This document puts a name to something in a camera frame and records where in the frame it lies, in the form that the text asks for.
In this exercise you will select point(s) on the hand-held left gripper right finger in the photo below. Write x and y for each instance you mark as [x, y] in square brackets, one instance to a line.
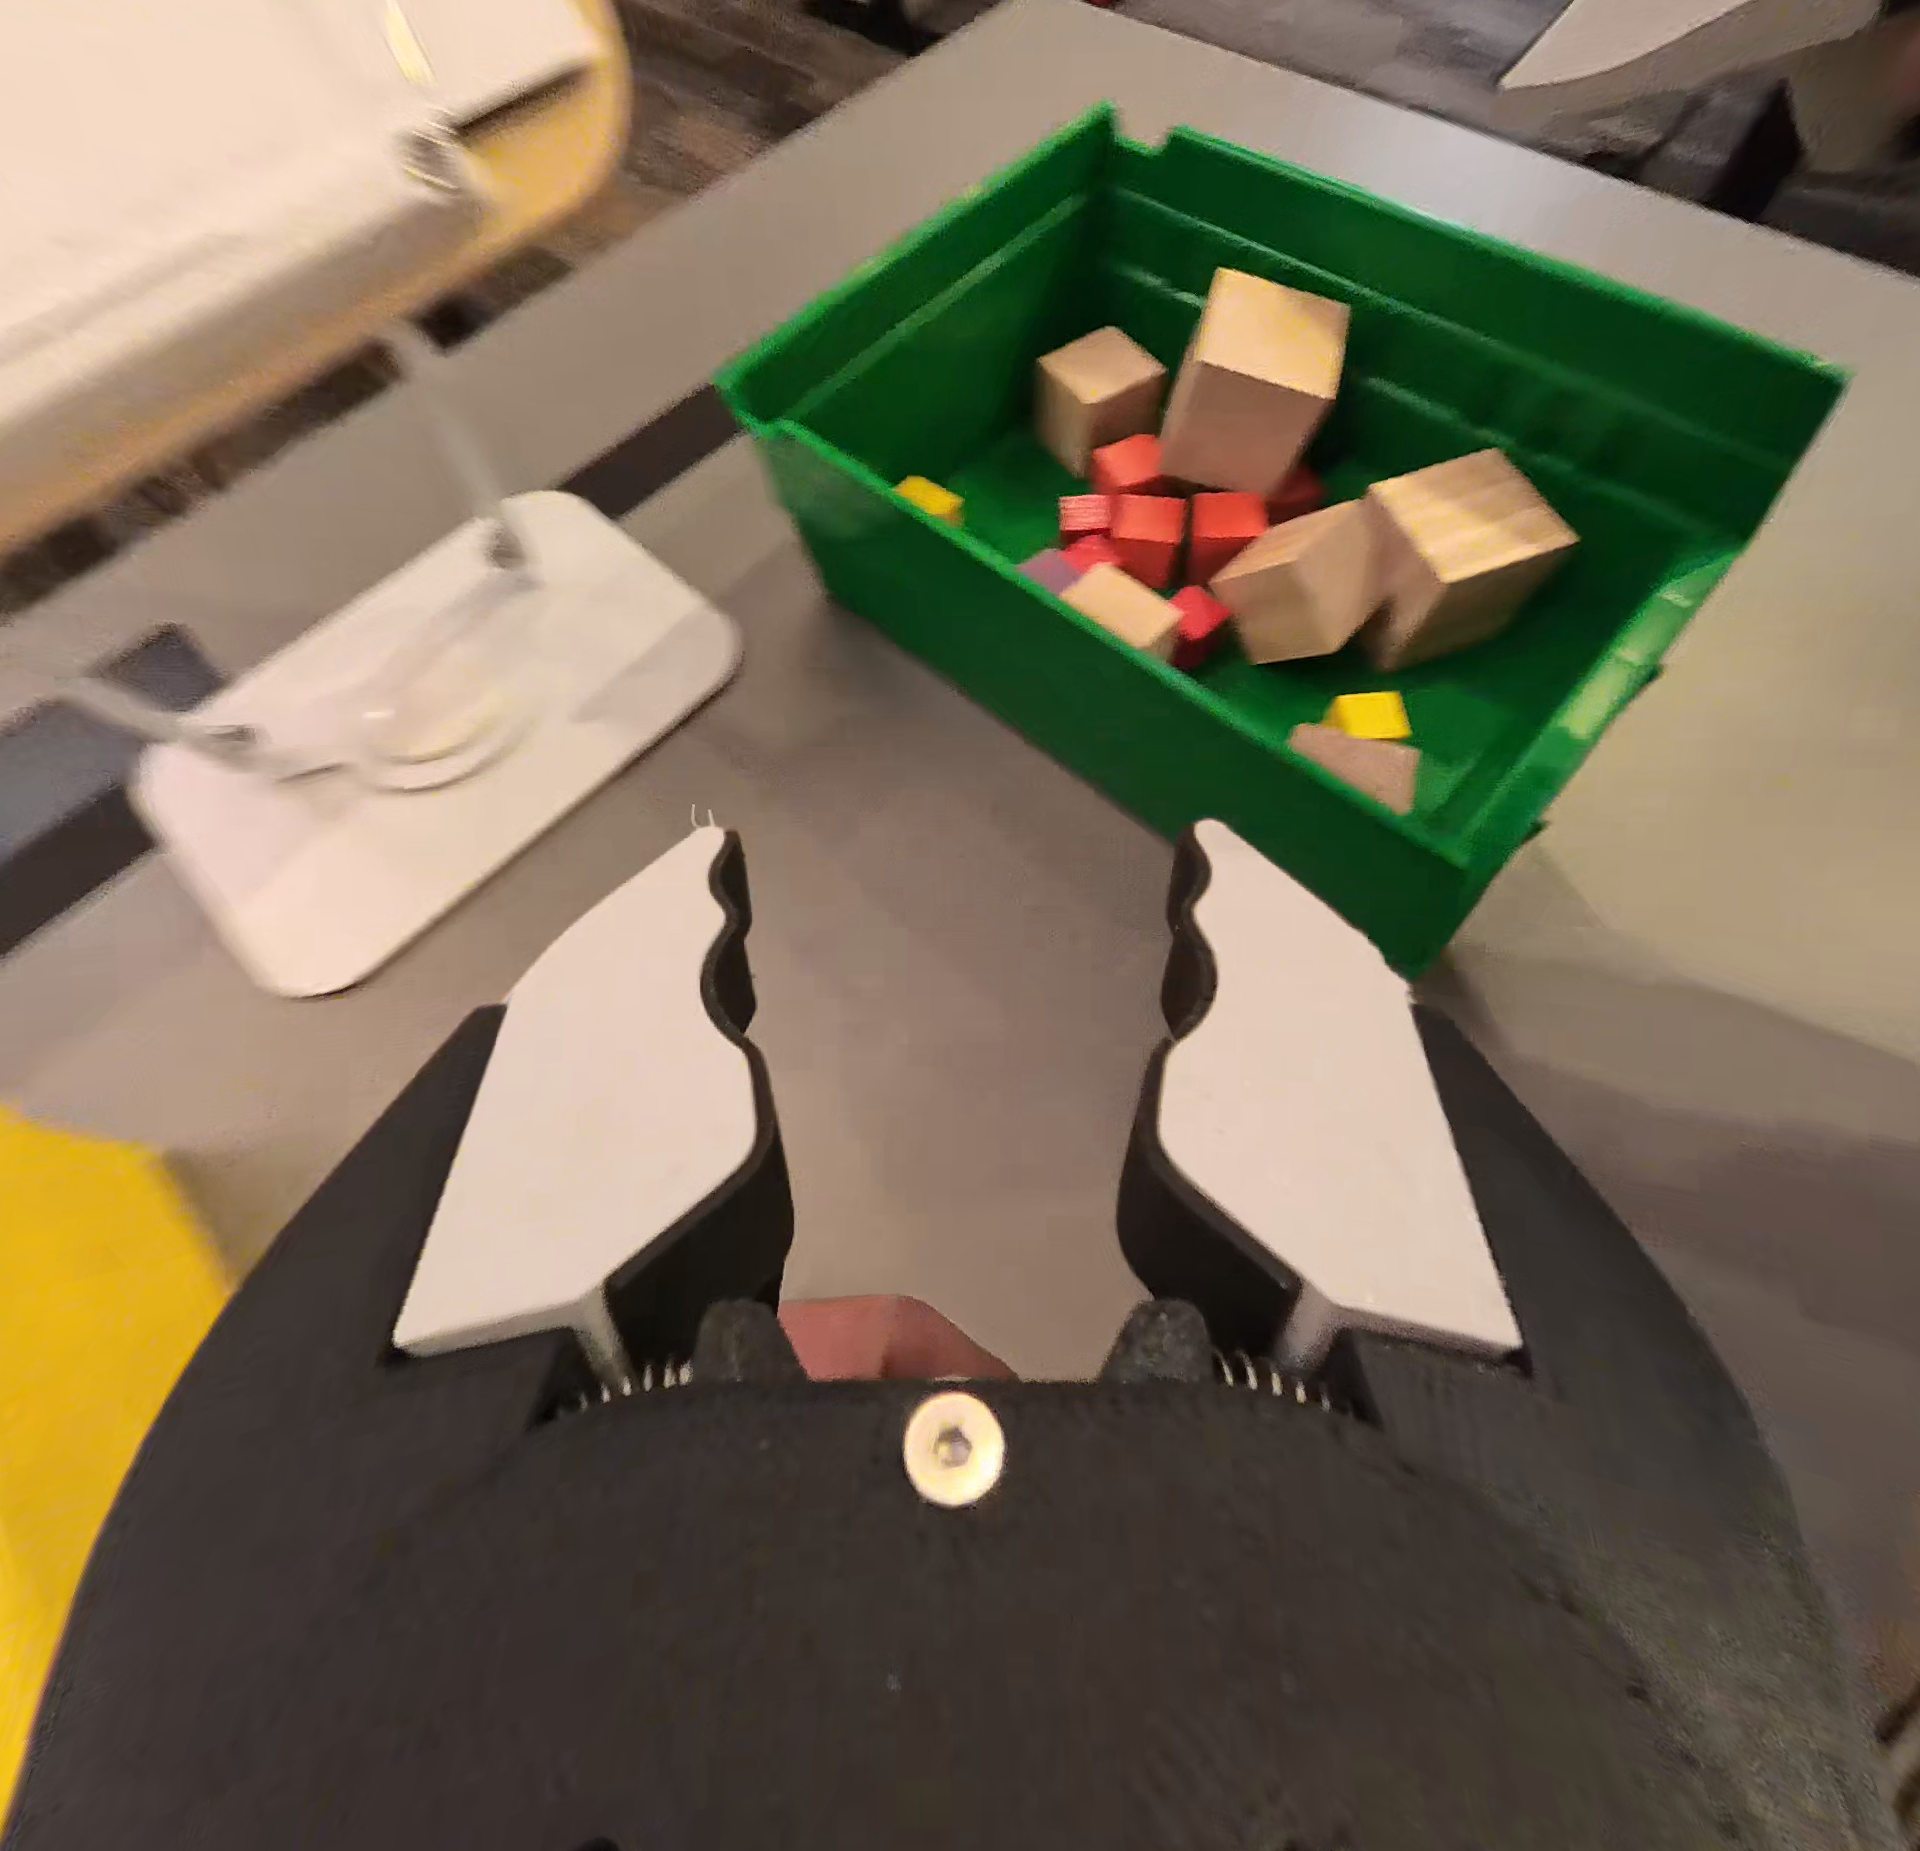
[1306, 1131]

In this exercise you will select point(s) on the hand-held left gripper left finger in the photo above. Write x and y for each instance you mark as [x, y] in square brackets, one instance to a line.
[585, 1131]

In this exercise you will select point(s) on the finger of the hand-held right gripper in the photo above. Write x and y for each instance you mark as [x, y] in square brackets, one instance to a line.
[1696, 6]

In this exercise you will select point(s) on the yellow plastic box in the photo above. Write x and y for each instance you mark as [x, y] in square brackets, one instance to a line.
[92, 1281]

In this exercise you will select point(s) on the group of large plain wooden blocks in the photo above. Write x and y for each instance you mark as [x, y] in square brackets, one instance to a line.
[1262, 381]

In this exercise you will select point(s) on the green plastic box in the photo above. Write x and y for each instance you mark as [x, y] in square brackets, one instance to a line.
[977, 628]

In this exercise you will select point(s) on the person's left hand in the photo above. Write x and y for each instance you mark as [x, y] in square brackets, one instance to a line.
[886, 1341]

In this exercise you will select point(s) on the white stand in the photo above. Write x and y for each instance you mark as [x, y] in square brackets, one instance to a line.
[601, 634]

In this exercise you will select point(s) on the black table mat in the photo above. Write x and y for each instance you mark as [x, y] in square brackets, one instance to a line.
[652, 457]

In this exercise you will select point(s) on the white panel with tan edge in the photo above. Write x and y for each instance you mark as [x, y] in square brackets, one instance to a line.
[181, 155]

